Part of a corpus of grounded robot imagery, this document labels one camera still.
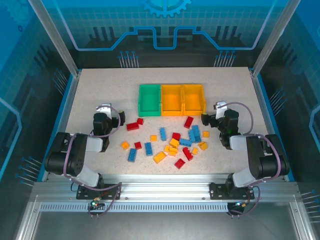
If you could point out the long red lego brick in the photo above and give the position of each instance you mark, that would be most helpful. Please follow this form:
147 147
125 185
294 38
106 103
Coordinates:
132 126
187 153

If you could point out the small blue lego brick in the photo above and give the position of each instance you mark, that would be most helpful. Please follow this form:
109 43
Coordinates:
198 139

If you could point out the small red lego brick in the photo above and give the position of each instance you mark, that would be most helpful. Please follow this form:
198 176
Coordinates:
140 121
138 145

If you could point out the long blue lego brick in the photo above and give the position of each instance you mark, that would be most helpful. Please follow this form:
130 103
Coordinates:
185 142
132 155
148 148
163 133
196 129
191 136

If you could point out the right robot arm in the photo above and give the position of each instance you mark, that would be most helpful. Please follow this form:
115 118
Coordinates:
257 155

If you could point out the orange-yellow plastic bin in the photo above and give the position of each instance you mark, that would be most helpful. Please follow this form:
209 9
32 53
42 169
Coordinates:
195 100

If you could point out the green plastic bin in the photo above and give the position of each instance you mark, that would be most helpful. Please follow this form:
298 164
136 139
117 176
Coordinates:
150 113

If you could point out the yellow plastic bin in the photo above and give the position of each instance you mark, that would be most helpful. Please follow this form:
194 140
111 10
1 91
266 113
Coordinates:
172 100

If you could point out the long yellow lego brick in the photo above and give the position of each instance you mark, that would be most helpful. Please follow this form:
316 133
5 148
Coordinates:
160 157

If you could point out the small electronics board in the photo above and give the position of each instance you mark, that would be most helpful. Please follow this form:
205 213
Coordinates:
96 205
238 205

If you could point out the grey metal sheet panel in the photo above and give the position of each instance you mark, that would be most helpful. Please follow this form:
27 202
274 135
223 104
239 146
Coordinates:
162 227

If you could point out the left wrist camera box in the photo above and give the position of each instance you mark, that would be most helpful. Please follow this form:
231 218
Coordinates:
103 109

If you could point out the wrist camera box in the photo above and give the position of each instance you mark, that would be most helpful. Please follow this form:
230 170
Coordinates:
103 109
221 110

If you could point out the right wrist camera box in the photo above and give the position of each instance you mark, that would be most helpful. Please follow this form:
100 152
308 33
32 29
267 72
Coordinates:
221 110

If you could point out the blue-edged aluminium side rail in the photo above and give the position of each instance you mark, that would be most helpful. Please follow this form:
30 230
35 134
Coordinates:
65 112
266 112

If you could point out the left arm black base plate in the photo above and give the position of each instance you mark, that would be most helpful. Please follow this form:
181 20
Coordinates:
112 191

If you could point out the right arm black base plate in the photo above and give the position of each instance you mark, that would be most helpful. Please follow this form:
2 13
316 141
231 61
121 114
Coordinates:
217 191

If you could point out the aluminium frame rail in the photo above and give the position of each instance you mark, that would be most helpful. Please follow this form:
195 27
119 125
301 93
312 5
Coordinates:
162 187

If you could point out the aluminium frame post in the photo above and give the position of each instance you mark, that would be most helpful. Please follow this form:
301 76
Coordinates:
53 37
275 37

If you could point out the aluminium frame bar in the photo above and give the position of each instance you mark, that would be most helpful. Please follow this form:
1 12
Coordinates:
300 222
26 220

